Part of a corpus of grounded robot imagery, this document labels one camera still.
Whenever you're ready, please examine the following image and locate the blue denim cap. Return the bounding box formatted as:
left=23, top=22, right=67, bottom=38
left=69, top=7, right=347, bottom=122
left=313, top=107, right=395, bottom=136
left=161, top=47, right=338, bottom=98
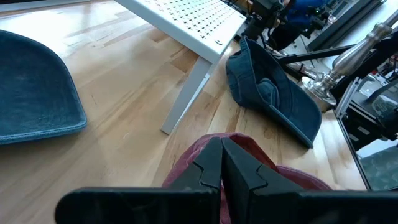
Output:
left=0, top=29, right=88, bottom=146
left=225, top=35, right=323, bottom=149

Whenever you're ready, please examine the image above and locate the black equipment box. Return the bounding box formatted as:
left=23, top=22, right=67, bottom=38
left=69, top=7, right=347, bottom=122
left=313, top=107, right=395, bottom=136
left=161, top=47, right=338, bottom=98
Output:
left=335, top=77, right=398, bottom=152

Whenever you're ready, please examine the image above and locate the white lampshade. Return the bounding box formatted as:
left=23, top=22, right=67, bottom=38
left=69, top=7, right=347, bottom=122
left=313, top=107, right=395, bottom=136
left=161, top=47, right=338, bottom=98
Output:
left=300, top=9, right=398, bottom=113

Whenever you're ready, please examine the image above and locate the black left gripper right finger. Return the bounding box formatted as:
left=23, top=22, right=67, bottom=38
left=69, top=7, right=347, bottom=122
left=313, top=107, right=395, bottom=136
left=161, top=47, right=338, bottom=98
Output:
left=222, top=138, right=398, bottom=224

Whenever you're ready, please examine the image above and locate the person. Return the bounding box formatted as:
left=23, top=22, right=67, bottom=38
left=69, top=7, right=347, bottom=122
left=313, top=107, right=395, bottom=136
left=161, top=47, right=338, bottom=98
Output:
left=284, top=0, right=329, bottom=29

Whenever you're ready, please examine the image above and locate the white perforated shelf rack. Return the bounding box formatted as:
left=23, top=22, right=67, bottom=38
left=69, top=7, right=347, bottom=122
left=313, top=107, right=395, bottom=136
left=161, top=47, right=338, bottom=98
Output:
left=113, top=0, right=248, bottom=135

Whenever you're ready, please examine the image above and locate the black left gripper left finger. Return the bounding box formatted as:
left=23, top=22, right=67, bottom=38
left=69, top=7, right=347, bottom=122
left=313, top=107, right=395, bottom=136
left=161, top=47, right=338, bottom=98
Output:
left=55, top=136, right=223, bottom=224

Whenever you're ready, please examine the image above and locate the maroon cotton cap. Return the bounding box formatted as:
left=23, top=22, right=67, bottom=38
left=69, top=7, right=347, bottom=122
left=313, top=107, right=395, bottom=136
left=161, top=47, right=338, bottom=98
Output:
left=161, top=132, right=333, bottom=224

